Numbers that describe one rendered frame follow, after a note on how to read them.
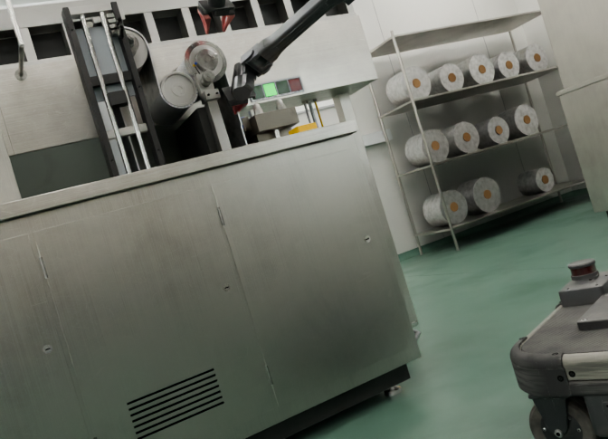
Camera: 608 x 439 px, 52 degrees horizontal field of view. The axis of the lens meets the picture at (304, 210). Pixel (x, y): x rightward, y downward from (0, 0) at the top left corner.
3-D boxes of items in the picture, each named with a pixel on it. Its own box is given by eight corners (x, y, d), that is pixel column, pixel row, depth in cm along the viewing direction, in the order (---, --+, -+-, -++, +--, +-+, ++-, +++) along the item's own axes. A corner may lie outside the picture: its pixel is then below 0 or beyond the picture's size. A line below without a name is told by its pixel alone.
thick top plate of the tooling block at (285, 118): (259, 131, 214) (254, 114, 214) (224, 156, 250) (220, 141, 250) (299, 122, 221) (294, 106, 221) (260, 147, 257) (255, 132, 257)
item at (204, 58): (194, 50, 209) (214, 47, 212) (192, 52, 211) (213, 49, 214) (200, 71, 209) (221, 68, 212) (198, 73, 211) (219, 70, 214)
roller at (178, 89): (166, 109, 205) (156, 74, 205) (151, 128, 228) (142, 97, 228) (201, 102, 210) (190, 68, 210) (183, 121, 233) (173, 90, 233)
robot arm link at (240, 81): (271, 62, 203) (251, 46, 198) (271, 85, 196) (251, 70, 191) (246, 81, 209) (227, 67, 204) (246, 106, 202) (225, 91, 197)
